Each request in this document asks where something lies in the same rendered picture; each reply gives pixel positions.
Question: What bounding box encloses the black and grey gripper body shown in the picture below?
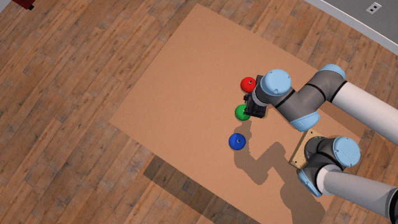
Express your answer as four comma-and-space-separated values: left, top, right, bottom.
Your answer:
243, 92, 266, 119

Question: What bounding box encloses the green bell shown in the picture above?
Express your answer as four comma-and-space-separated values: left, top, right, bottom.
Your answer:
235, 104, 251, 121

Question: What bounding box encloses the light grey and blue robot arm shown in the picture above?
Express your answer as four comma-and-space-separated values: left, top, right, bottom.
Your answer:
252, 64, 398, 224

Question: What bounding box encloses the red dome bell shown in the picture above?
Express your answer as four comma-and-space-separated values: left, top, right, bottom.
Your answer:
240, 77, 256, 93

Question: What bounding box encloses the blue dome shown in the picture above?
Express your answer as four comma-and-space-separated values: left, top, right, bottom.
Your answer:
229, 133, 246, 150

